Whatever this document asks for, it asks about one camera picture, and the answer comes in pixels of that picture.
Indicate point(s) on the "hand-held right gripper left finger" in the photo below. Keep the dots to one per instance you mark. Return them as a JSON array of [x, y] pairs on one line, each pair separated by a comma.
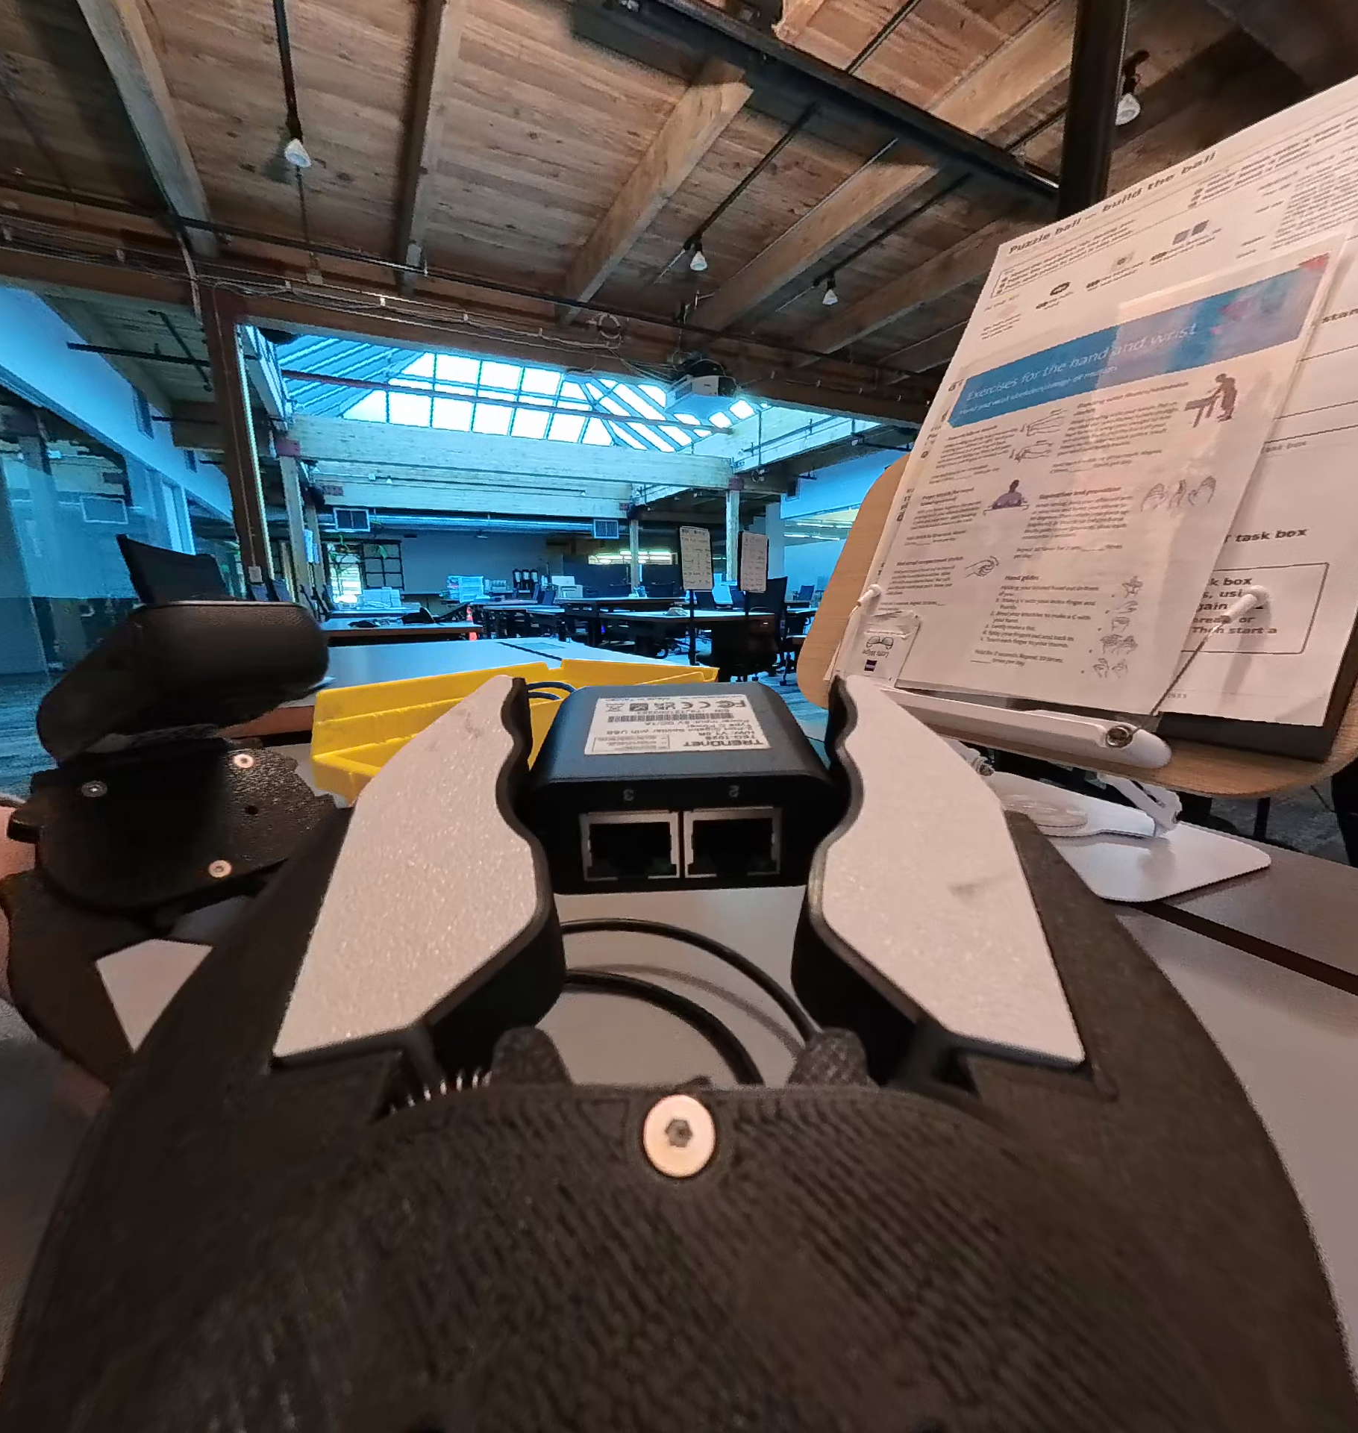
[[421, 884]]

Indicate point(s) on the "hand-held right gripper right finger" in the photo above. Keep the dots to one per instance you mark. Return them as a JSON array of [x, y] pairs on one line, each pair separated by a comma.
[[936, 895]]

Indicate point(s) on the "yellow plastic bin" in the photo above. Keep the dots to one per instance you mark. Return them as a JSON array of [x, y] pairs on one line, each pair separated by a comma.
[[388, 717]]

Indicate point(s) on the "black network adapter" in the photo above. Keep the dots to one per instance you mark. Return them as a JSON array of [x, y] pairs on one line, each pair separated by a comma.
[[679, 773]]

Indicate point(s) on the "grey desk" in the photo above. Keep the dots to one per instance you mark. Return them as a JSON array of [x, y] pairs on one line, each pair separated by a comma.
[[1250, 1064]]

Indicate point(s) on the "black office chair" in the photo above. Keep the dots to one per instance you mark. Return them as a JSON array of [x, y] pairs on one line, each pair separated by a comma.
[[767, 621], [176, 571]]

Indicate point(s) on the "white document stand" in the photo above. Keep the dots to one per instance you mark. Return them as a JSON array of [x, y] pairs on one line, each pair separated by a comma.
[[1149, 851]]

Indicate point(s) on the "row of office tables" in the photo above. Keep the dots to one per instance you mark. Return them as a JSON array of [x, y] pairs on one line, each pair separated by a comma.
[[590, 615]]

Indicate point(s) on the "white standing signboard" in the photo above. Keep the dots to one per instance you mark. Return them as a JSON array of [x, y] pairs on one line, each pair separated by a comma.
[[697, 557], [755, 562]]

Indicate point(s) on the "skylight window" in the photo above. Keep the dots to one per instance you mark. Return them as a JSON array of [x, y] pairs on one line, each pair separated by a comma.
[[500, 398]]

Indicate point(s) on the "ceiling projector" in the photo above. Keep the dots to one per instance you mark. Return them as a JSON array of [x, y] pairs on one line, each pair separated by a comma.
[[701, 391]]

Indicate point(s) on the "large white printed sheet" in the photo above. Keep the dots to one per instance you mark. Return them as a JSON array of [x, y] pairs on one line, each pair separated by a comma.
[[1351, 448]]

